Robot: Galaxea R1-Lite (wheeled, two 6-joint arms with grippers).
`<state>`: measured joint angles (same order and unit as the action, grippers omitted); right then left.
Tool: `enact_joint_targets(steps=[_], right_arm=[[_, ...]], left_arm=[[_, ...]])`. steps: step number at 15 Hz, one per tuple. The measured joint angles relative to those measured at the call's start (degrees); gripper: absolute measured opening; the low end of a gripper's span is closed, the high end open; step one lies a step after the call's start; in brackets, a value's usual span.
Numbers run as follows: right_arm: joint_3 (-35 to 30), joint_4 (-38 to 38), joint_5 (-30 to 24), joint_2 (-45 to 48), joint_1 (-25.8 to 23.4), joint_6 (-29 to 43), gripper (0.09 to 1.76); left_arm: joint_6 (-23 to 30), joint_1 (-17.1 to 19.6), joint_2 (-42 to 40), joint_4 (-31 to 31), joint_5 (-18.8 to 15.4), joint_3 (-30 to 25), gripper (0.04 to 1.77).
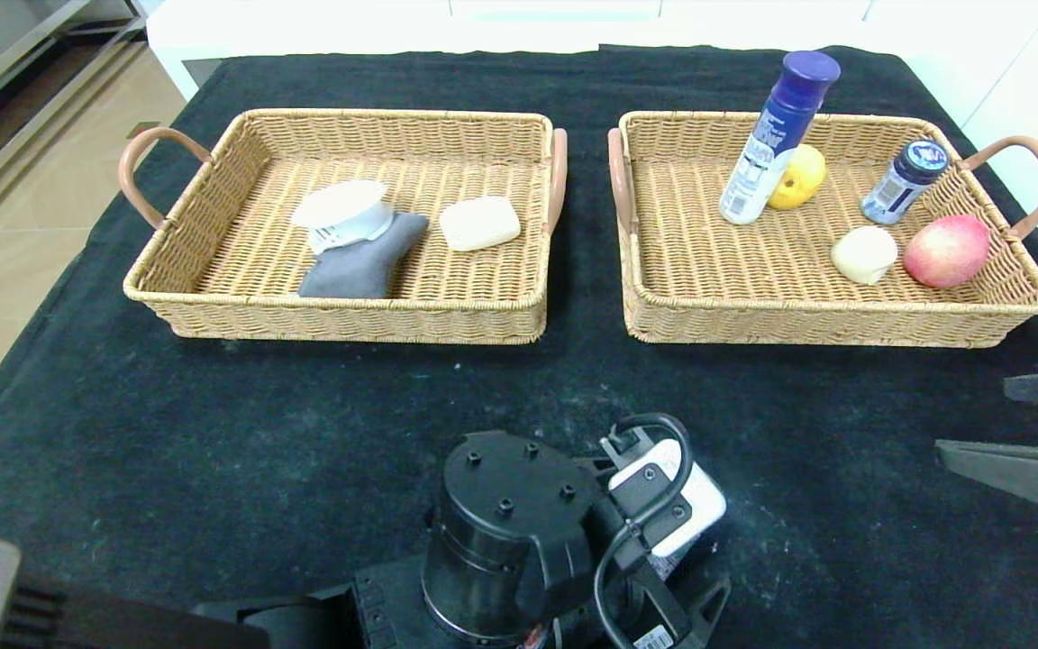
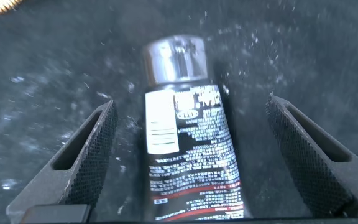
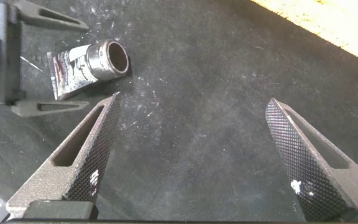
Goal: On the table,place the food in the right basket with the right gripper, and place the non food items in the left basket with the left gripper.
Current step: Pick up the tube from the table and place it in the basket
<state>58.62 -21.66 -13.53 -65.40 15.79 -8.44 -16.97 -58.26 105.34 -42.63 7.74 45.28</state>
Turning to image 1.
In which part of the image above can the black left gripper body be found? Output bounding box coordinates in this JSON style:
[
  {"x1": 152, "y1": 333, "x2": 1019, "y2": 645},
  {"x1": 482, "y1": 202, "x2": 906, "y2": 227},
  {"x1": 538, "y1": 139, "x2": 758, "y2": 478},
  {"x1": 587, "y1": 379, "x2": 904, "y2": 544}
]
[{"x1": 622, "y1": 578, "x2": 695, "y2": 649}]

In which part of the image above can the pale cream bun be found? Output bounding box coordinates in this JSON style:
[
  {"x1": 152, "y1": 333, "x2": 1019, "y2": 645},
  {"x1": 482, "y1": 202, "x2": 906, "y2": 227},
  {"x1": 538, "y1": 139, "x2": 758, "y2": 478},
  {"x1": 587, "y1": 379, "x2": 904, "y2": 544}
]
[{"x1": 830, "y1": 225, "x2": 898, "y2": 287}]

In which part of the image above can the blue cap spray can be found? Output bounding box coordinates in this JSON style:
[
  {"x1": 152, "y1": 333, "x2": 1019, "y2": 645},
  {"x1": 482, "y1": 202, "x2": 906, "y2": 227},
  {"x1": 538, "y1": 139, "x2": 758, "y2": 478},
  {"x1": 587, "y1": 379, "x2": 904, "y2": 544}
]
[{"x1": 719, "y1": 50, "x2": 842, "y2": 225}]

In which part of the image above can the yellow pear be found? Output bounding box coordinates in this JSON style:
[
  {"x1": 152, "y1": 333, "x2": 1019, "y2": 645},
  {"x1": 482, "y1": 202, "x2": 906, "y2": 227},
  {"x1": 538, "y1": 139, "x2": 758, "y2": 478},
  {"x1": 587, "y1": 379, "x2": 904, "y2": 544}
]
[{"x1": 768, "y1": 143, "x2": 828, "y2": 211}]

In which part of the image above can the grey cloth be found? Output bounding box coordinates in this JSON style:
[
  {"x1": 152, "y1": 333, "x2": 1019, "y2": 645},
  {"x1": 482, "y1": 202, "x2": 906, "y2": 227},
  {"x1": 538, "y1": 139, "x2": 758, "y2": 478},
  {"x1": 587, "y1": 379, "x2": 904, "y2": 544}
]
[{"x1": 297, "y1": 210, "x2": 430, "y2": 300}]

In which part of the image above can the white tape roll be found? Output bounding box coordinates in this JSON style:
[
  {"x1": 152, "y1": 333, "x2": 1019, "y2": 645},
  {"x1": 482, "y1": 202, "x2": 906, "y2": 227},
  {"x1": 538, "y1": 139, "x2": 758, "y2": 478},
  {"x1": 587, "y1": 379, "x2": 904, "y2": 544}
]
[{"x1": 290, "y1": 179, "x2": 394, "y2": 257}]

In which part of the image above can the wicker basket holding apple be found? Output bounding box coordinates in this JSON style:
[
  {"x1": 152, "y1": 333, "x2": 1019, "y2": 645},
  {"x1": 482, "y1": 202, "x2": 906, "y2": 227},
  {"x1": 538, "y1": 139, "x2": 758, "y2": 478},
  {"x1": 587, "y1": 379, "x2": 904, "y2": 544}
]
[{"x1": 607, "y1": 110, "x2": 1038, "y2": 349}]

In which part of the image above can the wicker basket holding soap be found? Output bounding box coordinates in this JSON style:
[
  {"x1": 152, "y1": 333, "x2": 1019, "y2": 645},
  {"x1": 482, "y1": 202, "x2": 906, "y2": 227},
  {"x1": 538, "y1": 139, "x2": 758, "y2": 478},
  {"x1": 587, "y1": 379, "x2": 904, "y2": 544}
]
[{"x1": 120, "y1": 108, "x2": 569, "y2": 346}]

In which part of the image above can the red apple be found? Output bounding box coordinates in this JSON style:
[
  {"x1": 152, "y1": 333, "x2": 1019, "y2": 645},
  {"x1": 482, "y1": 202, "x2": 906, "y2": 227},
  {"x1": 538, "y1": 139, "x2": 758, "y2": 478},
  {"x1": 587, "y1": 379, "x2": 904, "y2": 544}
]
[{"x1": 903, "y1": 215, "x2": 991, "y2": 289}]

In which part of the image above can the white soap bar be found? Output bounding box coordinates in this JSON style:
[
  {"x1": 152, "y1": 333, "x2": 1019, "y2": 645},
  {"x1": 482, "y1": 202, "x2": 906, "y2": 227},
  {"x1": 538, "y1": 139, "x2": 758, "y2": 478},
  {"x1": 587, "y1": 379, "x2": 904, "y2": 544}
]
[{"x1": 439, "y1": 196, "x2": 522, "y2": 252}]

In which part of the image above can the small dark cap bottle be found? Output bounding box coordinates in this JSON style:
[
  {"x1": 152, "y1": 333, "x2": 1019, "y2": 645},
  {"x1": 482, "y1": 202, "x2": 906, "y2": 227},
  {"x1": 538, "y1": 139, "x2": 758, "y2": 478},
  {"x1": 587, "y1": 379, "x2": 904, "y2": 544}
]
[{"x1": 860, "y1": 139, "x2": 949, "y2": 226}]

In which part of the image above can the black table cloth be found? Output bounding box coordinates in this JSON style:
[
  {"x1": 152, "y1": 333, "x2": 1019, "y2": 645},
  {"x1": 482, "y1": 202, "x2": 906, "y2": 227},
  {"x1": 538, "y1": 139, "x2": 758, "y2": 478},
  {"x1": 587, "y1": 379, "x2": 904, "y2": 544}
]
[{"x1": 0, "y1": 45, "x2": 1038, "y2": 649}]

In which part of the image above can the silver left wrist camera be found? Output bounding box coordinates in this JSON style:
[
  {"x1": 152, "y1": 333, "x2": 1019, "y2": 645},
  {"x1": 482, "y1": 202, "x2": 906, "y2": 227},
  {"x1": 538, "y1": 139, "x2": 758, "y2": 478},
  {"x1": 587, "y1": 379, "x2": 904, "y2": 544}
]
[{"x1": 609, "y1": 438, "x2": 728, "y2": 561}]

